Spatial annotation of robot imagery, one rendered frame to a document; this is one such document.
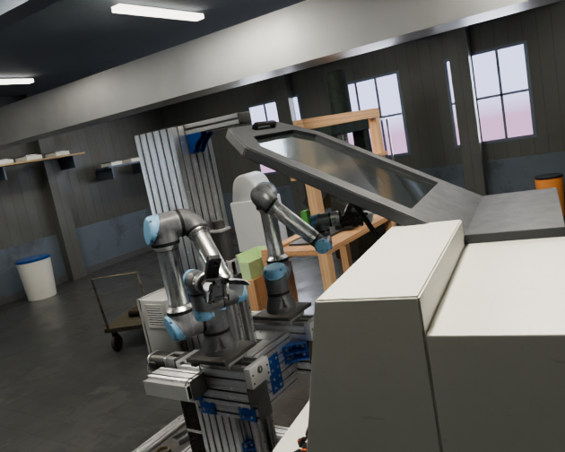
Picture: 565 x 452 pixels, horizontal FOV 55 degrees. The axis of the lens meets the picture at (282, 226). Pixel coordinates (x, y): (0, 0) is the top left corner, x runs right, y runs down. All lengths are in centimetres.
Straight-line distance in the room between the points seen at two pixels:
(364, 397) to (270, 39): 361
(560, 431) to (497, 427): 11
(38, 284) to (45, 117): 390
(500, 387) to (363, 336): 27
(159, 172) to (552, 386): 193
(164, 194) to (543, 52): 745
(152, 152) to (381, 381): 172
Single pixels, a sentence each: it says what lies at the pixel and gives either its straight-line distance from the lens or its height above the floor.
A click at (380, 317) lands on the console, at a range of 113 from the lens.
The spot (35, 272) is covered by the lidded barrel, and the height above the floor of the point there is 47.
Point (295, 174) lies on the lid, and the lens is 185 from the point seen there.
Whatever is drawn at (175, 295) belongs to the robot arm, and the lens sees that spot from 229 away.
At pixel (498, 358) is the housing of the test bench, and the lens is 112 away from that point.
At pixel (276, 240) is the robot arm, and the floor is 138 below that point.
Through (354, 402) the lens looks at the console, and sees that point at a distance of 123.
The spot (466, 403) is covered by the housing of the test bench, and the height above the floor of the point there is 133.
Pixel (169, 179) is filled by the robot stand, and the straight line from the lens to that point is 255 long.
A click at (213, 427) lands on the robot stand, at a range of 293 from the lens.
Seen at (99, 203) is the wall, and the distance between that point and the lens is 1150.
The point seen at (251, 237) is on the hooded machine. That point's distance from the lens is 931.
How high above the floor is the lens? 190
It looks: 9 degrees down
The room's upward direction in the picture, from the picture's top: 11 degrees counter-clockwise
